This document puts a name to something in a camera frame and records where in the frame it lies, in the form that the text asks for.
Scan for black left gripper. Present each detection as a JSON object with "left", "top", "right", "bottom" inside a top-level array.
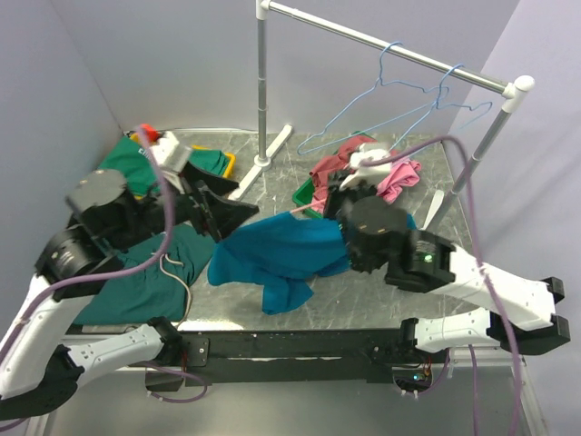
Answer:
[{"left": 107, "top": 157, "right": 259, "bottom": 251}]

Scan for pink wire hanger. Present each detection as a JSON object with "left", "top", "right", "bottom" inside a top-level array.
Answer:
[{"left": 290, "top": 200, "right": 325, "bottom": 217}]

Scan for teal blue t shirt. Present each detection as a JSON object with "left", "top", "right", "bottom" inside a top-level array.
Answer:
[{"left": 207, "top": 212, "right": 350, "bottom": 315}]

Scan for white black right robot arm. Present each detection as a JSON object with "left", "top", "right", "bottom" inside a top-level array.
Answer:
[{"left": 323, "top": 170, "right": 571, "bottom": 362}]

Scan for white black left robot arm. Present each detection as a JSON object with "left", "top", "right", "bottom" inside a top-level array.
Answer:
[{"left": 1, "top": 169, "right": 259, "bottom": 425}]

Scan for pink t shirt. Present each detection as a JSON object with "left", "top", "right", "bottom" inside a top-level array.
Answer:
[{"left": 377, "top": 158, "right": 421, "bottom": 203}]

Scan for maroon t shirt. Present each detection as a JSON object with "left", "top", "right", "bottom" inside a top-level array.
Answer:
[{"left": 310, "top": 134, "right": 377, "bottom": 202}]

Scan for green printed t shirt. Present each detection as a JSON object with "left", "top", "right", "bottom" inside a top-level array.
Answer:
[{"left": 98, "top": 136, "right": 235, "bottom": 197}]

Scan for green plastic tray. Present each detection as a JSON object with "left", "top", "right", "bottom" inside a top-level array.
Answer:
[{"left": 292, "top": 132, "right": 369, "bottom": 218}]

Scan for yellow plastic tray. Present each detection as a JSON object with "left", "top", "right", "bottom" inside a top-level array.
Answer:
[{"left": 121, "top": 139, "right": 231, "bottom": 180}]

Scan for dark green shorts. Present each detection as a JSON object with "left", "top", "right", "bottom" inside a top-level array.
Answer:
[{"left": 74, "top": 224, "right": 215, "bottom": 326}]

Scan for silver white clothes rack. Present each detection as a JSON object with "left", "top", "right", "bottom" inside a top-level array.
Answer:
[{"left": 230, "top": 1, "right": 535, "bottom": 231}]

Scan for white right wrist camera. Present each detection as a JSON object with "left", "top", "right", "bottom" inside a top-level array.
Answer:
[{"left": 340, "top": 142, "right": 391, "bottom": 191}]

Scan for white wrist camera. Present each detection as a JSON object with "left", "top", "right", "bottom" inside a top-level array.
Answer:
[
  {"left": 136, "top": 124, "right": 193, "bottom": 174},
  {"left": 340, "top": 142, "right": 391, "bottom": 191}
]

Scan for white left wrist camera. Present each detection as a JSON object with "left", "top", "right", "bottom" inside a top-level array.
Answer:
[{"left": 136, "top": 124, "right": 193, "bottom": 174}]

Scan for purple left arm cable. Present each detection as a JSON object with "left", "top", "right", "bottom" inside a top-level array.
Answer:
[{"left": 0, "top": 127, "right": 212, "bottom": 431}]

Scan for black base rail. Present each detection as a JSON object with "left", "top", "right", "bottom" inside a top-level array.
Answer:
[{"left": 155, "top": 328, "right": 447, "bottom": 383}]

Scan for blue wire hanger right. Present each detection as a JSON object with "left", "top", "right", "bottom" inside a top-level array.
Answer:
[{"left": 389, "top": 64, "right": 494, "bottom": 151}]

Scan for blue wire hanger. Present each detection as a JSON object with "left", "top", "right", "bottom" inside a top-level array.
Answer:
[
  {"left": 296, "top": 42, "right": 464, "bottom": 156},
  {"left": 389, "top": 64, "right": 494, "bottom": 151}
]

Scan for blue wire hanger middle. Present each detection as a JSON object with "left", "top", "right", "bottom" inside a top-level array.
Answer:
[{"left": 296, "top": 42, "right": 464, "bottom": 156}]

